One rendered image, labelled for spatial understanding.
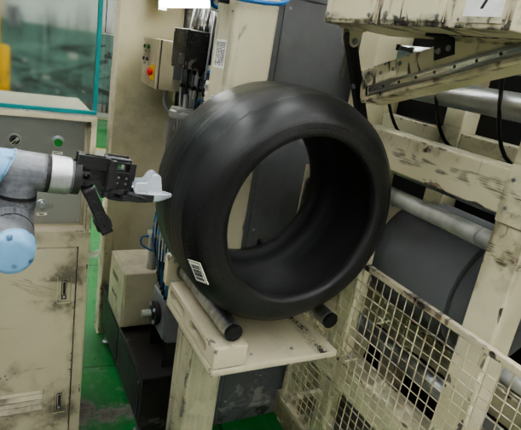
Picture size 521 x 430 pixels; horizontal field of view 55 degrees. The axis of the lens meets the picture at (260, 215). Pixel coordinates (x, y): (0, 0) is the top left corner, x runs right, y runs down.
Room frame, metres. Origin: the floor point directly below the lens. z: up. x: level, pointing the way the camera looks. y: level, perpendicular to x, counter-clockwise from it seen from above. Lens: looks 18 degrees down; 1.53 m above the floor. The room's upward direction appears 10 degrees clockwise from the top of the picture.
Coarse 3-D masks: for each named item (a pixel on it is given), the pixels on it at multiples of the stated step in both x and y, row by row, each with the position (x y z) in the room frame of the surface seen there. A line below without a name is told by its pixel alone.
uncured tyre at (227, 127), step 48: (240, 96) 1.15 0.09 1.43; (288, 96) 1.11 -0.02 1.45; (336, 96) 1.20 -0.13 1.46; (192, 144) 1.08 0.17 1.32; (240, 144) 1.02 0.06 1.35; (336, 144) 1.43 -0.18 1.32; (192, 192) 1.01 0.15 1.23; (336, 192) 1.45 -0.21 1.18; (384, 192) 1.22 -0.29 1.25; (192, 240) 1.00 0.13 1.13; (288, 240) 1.42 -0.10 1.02; (336, 240) 1.38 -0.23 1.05; (240, 288) 1.04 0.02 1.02; (288, 288) 1.28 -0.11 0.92; (336, 288) 1.18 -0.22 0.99
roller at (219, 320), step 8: (184, 272) 1.30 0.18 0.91; (184, 280) 1.28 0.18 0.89; (192, 288) 1.23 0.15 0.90; (200, 296) 1.18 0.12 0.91; (208, 304) 1.14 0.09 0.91; (208, 312) 1.12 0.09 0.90; (216, 312) 1.10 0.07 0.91; (224, 312) 1.09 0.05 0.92; (216, 320) 1.08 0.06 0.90; (224, 320) 1.06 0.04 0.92; (232, 320) 1.06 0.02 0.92; (224, 328) 1.04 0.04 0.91; (232, 328) 1.03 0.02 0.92; (240, 328) 1.05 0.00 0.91; (224, 336) 1.04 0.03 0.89; (232, 336) 1.04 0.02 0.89
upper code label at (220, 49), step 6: (216, 42) 1.47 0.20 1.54; (222, 42) 1.44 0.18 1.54; (216, 48) 1.47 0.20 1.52; (222, 48) 1.43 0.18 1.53; (216, 54) 1.46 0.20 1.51; (222, 54) 1.43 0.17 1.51; (216, 60) 1.46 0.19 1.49; (222, 60) 1.42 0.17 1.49; (216, 66) 1.46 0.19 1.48; (222, 66) 1.42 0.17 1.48
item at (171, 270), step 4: (168, 256) 1.32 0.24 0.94; (172, 256) 1.32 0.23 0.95; (168, 260) 1.31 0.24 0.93; (172, 260) 1.32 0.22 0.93; (168, 264) 1.31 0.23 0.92; (172, 264) 1.32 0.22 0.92; (176, 264) 1.32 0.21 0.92; (168, 268) 1.31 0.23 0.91; (172, 268) 1.32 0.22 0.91; (176, 268) 1.32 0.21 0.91; (180, 268) 1.32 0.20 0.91; (164, 272) 1.33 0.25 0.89; (168, 272) 1.31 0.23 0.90; (172, 272) 1.32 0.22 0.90; (176, 272) 1.32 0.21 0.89; (164, 276) 1.32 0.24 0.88; (168, 276) 1.31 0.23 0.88; (172, 276) 1.32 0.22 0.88; (176, 276) 1.32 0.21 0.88; (180, 276) 1.33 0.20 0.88; (164, 280) 1.32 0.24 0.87; (168, 280) 1.31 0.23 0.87; (172, 280) 1.31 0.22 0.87; (176, 280) 1.32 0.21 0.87; (180, 280) 1.33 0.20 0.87; (168, 284) 1.31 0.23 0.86
